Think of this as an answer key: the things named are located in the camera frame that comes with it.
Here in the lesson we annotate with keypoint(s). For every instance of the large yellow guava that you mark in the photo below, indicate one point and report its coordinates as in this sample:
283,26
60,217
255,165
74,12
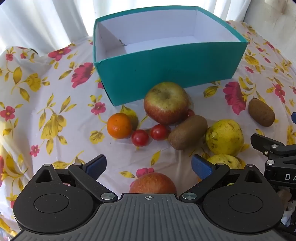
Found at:
224,136

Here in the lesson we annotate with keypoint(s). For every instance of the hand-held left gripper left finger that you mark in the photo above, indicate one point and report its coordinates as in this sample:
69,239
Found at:
97,163

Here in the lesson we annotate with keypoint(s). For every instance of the brown kiwi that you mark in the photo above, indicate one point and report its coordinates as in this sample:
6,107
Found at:
261,112
187,132

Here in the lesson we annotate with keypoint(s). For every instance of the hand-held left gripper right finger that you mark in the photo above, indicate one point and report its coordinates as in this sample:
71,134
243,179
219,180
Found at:
201,168

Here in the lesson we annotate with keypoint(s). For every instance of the teal cardboard box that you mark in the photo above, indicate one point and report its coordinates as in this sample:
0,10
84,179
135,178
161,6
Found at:
161,69

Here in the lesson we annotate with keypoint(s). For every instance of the red cherry tomato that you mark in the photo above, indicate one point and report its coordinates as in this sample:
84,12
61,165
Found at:
140,138
191,113
159,132

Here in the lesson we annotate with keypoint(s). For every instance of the small yellow guava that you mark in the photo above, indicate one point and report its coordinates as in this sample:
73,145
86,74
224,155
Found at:
227,161

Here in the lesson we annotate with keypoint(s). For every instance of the floral tablecloth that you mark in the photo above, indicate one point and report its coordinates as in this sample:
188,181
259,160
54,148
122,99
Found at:
69,139

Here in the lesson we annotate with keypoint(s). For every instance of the orange tangerine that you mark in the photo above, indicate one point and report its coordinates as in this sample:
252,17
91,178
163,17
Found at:
119,126

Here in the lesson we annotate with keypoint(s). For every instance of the white curtain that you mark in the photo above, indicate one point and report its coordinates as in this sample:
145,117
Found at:
46,18

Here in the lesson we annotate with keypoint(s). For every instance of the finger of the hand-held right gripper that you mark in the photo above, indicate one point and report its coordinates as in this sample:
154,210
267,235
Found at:
266,144
294,117

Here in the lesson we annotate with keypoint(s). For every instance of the red and green apple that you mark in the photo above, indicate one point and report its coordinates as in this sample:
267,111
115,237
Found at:
166,103

